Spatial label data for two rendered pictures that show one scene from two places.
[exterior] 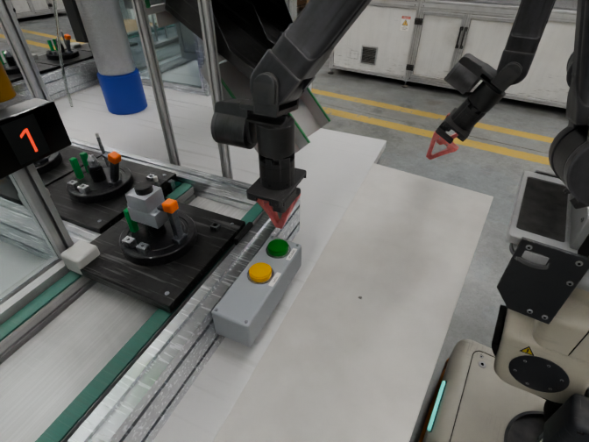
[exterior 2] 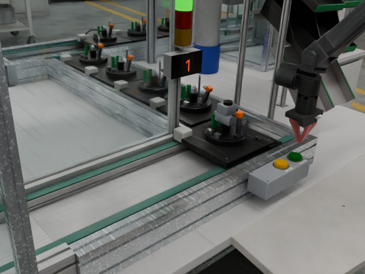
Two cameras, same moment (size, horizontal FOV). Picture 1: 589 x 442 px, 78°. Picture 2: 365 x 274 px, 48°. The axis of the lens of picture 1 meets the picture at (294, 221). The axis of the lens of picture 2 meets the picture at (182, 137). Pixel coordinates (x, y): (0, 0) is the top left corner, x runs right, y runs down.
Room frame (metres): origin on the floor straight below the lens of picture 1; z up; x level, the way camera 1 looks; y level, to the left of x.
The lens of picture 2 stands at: (-0.62, -0.08, 1.56)
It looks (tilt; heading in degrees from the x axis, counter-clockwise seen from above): 27 degrees down; 23
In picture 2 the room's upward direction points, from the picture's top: 2 degrees clockwise
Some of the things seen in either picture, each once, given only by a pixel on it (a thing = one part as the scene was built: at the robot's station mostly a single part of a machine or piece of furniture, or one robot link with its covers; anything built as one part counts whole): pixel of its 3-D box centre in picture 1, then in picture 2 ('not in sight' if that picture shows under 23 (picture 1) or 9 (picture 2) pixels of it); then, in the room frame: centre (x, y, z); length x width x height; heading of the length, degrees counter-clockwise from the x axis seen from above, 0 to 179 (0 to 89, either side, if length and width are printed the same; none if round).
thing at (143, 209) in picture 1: (144, 201); (224, 110); (0.53, 0.27, 1.06); 0.08 x 0.04 x 0.07; 66
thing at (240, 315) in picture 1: (261, 285); (279, 174); (0.45, 0.06, 0.93); 0.21 x 0.07 x 0.06; 155
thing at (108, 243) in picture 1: (161, 244); (225, 139); (0.53, 0.26, 0.96); 0.24 x 0.24 x 0.02; 65
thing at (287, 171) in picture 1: (277, 171); (305, 105); (0.51, 0.03, 1.13); 0.10 x 0.07 x 0.07; 156
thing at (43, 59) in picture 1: (60, 46); not in sight; (1.87, 1.12, 1.01); 0.24 x 0.24 x 0.13; 65
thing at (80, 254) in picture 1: (81, 257); (182, 134); (0.48, 0.39, 0.97); 0.05 x 0.05 x 0.04; 65
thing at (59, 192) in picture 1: (95, 170); (193, 95); (0.72, 0.45, 1.01); 0.24 x 0.24 x 0.13; 65
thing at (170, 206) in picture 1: (170, 217); (237, 122); (0.51, 0.22, 1.04); 0.04 x 0.02 x 0.08; 65
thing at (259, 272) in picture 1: (260, 274); (281, 164); (0.45, 0.06, 0.96); 0.04 x 0.04 x 0.02
